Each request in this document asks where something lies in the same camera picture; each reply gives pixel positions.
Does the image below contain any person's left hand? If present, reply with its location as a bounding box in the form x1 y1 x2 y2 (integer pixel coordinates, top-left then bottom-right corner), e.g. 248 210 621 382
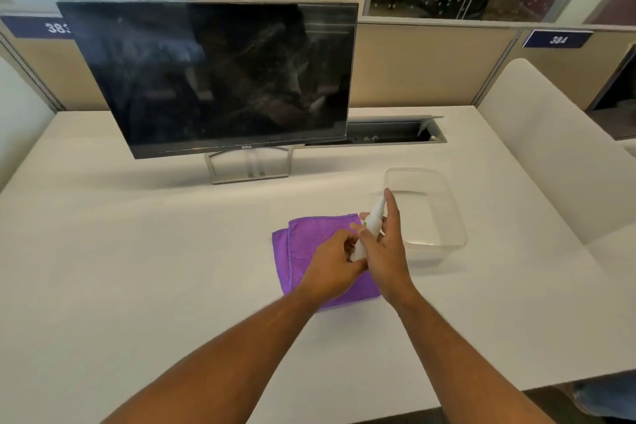
295 227 371 309

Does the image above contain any open grey desk cable hatch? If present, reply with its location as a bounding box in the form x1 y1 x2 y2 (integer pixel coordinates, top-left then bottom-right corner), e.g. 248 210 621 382
305 114 447 147

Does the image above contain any person's right hand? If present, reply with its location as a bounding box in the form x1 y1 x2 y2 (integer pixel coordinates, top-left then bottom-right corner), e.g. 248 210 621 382
350 187 421 313

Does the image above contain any clear plastic container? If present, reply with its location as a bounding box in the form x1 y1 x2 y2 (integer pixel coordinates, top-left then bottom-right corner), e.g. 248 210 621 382
383 168 469 260

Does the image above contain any purple microfibre cloth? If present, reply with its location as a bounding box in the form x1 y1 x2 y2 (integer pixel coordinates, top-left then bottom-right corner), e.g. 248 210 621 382
272 212 384 310

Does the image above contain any beige partition panel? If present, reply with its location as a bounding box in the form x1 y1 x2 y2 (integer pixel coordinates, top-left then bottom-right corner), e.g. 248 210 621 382
474 26 636 111
0 16 520 111

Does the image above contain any white desk divider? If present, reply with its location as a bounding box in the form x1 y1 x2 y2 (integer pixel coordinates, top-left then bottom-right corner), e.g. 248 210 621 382
0 56 56 191
476 58 636 246

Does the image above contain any black monitor with silver stand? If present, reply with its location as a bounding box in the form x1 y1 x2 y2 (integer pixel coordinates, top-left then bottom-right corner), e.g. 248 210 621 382
56 0 360 186

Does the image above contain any small white spray bottle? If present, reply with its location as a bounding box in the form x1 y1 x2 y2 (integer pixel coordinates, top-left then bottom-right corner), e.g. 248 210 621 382
350 195 388 263

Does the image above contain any person's left forearm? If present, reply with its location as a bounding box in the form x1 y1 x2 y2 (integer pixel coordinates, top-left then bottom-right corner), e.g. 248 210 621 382
101 287 324 424

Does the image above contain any person's blue jeans leg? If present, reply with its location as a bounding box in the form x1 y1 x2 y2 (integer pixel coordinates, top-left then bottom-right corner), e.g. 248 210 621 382
571 371 636 419

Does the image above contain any blue number sign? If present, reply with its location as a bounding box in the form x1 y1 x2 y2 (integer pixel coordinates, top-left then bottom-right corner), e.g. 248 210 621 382
0 15 73 40
522 29 595 49

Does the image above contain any person's right forearm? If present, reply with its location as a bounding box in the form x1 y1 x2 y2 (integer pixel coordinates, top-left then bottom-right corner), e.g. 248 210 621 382
392 289 557 424

